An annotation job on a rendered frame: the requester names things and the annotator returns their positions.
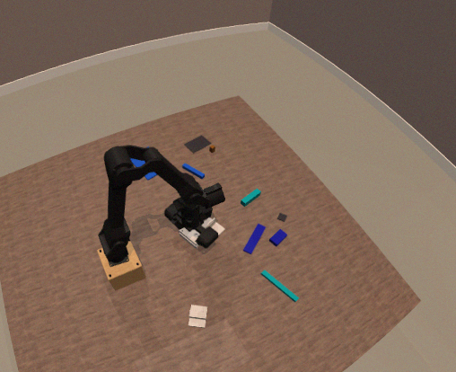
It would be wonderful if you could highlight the teal rectangular block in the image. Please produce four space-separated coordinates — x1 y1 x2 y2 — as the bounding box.
241 189 261 207

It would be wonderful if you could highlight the teal flat bar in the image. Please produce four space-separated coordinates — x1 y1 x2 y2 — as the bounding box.
261 270 299 302

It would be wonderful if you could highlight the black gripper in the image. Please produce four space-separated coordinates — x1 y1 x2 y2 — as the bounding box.
165 203 218 249

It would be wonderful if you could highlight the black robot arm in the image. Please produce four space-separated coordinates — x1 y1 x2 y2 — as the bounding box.
98 145 225 267

